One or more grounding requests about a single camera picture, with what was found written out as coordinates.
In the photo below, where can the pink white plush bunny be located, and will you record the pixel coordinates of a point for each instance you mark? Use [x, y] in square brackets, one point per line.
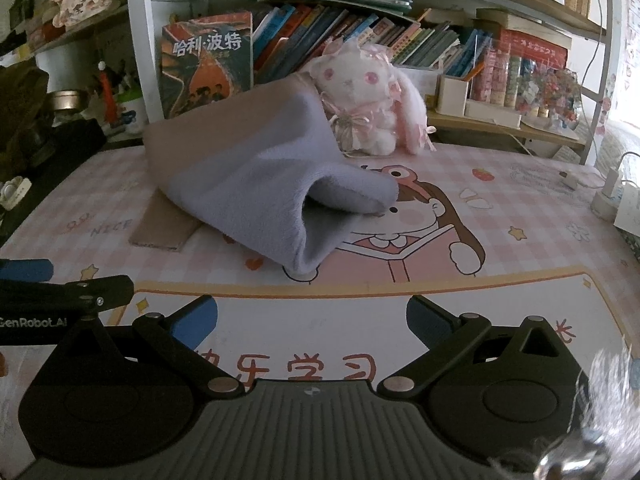
[372, 106]

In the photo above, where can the white pen holder box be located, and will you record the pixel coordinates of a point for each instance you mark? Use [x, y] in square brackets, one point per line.
[452, 96]

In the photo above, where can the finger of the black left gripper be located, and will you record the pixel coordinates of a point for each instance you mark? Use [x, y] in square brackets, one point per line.
[29, 270]

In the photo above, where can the brown and lilac sweater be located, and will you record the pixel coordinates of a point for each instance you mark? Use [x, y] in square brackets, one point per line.
[263, 168]

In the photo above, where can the row of upright books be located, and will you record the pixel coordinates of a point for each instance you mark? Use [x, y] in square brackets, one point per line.
[293, 34]

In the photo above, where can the white power strip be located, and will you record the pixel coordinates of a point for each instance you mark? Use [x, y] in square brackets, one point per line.
[606, 201]

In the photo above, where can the white wooden bookshelf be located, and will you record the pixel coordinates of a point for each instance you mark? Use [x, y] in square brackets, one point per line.
[563, 24]

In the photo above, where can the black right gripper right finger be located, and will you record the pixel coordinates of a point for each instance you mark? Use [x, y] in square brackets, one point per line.
[448, 339]

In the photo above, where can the red box of books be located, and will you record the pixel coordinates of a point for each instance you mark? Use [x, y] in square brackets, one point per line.
[531, 47]

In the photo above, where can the Harry Potter book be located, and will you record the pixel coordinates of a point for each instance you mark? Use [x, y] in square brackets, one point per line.
[205, 60]

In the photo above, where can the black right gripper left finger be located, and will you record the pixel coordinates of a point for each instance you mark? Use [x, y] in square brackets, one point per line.
[169, 343]

